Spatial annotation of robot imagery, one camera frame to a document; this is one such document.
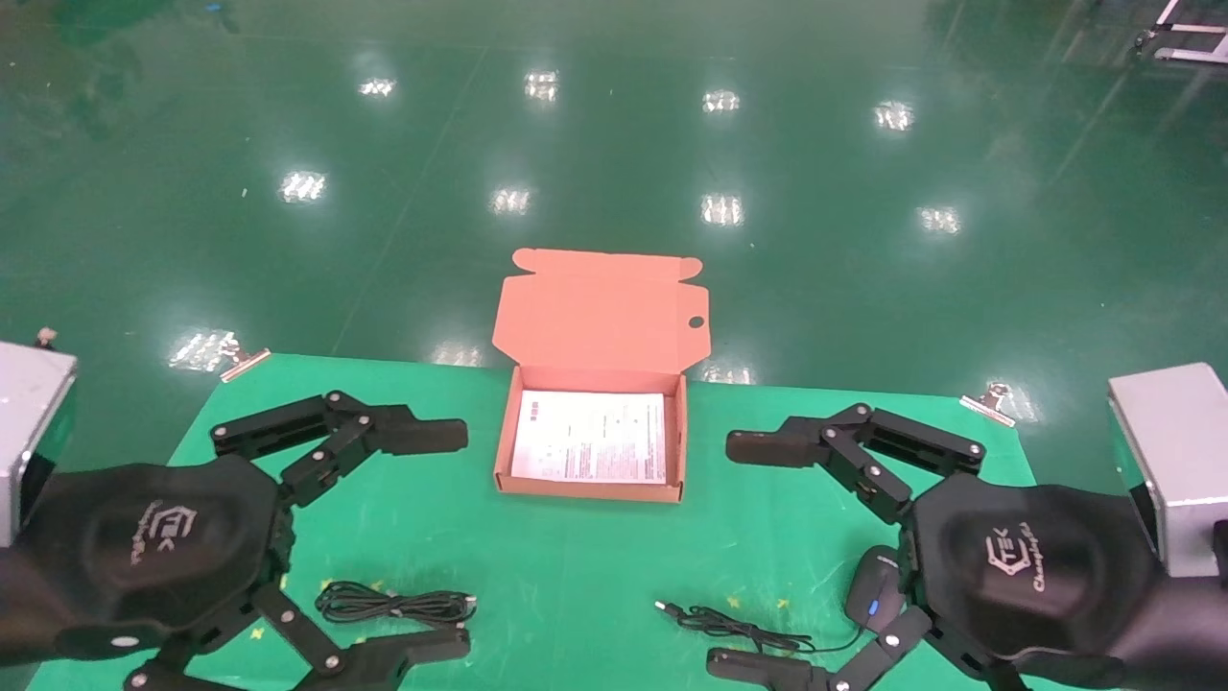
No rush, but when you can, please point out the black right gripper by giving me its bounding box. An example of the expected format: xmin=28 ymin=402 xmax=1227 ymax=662
xmin=707 ymin=472 xmax=1228 ymax=691

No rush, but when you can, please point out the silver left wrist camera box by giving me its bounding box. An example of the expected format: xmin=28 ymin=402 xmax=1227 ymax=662
xmin=0 ymin=329 xmax=79 ymax=548

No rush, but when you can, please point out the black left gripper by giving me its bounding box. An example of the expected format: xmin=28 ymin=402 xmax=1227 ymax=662
xmin=0 ymin=456 xmax=472 ymax=691

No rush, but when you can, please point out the black data cable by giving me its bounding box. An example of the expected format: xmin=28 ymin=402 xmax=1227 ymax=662
xmin=315 ymin=581 xmax=478 ymax=631

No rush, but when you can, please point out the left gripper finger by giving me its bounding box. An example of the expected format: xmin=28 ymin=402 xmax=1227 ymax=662
xmin=211 ymin=391 xmax=469 ymax=510

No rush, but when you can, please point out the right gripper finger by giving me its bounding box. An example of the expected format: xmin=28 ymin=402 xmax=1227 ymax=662
xmin=726 ymin=403 xmax=985 ymax=525

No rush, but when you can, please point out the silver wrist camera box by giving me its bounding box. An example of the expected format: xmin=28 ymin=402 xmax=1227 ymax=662
xmin=1108 ymin=363 xmax=1228 ymax=579
xmin=0 ymin=329 xmax=79 ymax=548

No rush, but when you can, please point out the metal binder clip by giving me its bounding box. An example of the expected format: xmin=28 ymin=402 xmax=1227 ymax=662
xmin=959 ymin=382 xmax=1018 ymax=428
xmin=219 ymin=336 xmax=272 ymax=383

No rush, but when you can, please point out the open brown cardboard box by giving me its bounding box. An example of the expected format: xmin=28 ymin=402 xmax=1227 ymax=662
xmin=492 ymin=248 xmax=711 ymax=504

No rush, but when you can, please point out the green table mat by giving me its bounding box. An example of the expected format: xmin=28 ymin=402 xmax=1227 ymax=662
xmin=29 ymin=353 xmax=1119 ymax=691

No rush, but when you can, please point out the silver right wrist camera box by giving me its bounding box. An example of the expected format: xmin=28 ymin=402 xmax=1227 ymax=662
xmin=1108 ymin=363 xmax=1228 ymax=579

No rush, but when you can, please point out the grey metal rack frame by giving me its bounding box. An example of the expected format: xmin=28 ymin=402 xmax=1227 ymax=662
xmin=1137 ymin=0 xmax=1228 ymax=64

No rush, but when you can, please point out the black wired computer mouse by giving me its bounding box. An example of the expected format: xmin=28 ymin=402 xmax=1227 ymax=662
xmin=655 ymin=545 xmax=908 ymax=655

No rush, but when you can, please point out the white printed instruction sheet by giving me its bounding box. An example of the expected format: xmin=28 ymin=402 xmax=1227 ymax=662
xmin=511 ymin=391 xmax=668 ymax=484

